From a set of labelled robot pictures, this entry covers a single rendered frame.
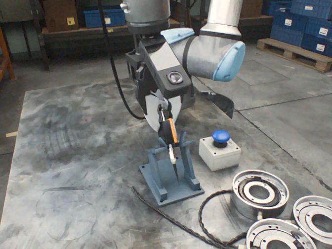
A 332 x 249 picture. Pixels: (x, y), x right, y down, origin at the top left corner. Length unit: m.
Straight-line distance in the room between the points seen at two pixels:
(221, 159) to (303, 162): 1.55
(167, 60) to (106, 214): 0.30
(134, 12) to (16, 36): 3.95
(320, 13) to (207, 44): 3.51
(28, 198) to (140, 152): 0.26
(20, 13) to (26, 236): 3.64
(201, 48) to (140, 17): 0.36
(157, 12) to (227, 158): 0.35
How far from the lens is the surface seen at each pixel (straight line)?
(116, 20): 3.85
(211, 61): 0.77
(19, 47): 4.40
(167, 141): 0.53
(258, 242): 0.49
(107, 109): 0.89
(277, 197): 0.57
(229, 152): 0.63
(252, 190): 0.59
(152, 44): 0.47
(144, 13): 0.45
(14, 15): 4.07
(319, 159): 2.23
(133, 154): 0.68
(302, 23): 4.40
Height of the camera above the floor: 1.21
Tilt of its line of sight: 31 degrees down
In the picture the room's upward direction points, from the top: straight up
